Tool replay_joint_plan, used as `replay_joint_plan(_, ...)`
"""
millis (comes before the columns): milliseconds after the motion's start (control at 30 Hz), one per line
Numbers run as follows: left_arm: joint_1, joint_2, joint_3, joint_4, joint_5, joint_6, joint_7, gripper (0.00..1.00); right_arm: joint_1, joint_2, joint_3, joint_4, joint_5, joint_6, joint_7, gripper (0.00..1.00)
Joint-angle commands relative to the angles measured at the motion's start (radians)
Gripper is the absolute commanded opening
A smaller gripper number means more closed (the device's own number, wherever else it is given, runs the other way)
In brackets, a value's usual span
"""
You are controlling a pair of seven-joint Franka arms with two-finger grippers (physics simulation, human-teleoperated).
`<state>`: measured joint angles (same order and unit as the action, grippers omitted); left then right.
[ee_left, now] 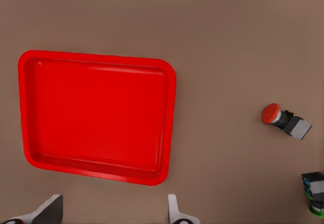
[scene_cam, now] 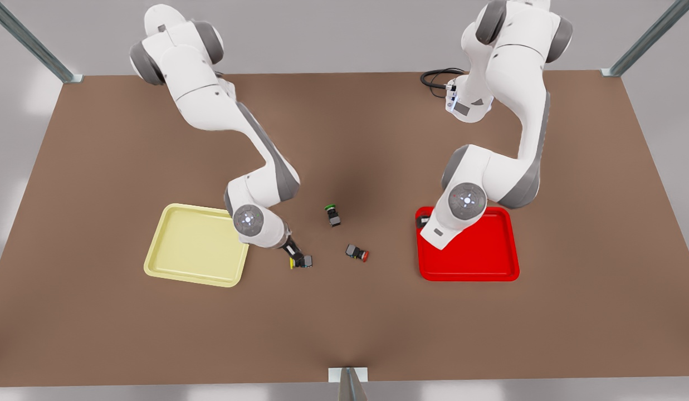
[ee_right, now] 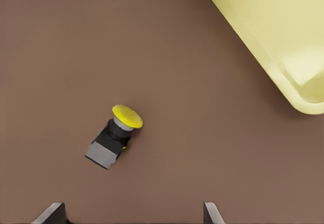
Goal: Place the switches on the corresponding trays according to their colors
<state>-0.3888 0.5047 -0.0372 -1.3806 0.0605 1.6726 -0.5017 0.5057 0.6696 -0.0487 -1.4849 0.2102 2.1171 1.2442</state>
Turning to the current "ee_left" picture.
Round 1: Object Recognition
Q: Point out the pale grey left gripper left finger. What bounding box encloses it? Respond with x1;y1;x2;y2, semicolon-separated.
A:
0;194;63;224

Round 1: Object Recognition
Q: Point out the red push-button switch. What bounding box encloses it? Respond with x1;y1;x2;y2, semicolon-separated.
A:
261;103;313;141

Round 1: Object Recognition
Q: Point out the red rectangular tray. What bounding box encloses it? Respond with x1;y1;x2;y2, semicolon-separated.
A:
17;50;177;187

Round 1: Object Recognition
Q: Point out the green push-button switch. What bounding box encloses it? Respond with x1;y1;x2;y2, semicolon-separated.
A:
301;171;324;218

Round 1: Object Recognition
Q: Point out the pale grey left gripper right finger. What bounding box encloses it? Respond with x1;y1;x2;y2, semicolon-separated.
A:
167;194;200;224

